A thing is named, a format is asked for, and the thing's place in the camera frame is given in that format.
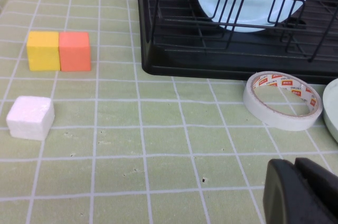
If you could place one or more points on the mint green plate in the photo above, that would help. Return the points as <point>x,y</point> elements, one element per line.
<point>331,113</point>

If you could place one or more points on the yellow cube block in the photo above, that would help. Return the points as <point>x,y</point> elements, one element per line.
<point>42,52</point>

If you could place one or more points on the white foam cube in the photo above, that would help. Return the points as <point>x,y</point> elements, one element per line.
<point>29,118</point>

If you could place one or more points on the white tape roll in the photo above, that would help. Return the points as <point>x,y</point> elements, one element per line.
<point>280,123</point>

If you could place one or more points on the green grid tablecloth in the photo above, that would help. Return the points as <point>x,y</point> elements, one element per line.
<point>158,142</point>

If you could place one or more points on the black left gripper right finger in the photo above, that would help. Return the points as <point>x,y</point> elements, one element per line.
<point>324,197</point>

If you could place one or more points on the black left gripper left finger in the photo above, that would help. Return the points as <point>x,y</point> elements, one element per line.
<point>285,197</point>

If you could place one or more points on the orange cube block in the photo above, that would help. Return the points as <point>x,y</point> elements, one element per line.
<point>75,52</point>

